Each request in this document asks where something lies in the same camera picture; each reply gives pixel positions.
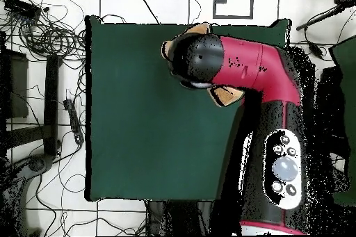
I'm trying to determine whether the black power strip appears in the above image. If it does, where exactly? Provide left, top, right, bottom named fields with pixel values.
left=63, top=98, right=85, bottom=145

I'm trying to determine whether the black stand base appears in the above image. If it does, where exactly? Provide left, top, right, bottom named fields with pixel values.
left=26, top=153, right=54, bottom=174

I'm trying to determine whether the black electronics box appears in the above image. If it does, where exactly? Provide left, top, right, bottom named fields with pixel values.
left=3, top=0, right=42, bottom=21

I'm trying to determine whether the black metal frame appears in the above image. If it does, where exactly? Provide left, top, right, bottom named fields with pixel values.
left=0, top=29, right=63, bottom=163

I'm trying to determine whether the tan terry towel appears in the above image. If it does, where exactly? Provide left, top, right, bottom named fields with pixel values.
left=160, top=22, right=246, bottom=108

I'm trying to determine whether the black tripod leg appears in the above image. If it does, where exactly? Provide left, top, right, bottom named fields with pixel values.
left=296, top=3, right=349, bottom=31

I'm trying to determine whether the black power adapter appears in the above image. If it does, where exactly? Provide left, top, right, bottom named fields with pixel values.
left=307, top=40, right=325, bottom=60

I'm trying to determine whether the thin black cable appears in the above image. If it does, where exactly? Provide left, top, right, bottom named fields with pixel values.
left=191, top=0, right=202, bottom=25

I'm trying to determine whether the dark green tablecloth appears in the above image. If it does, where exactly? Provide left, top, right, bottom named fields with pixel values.
left=84, top=15, right=293, bottom=203

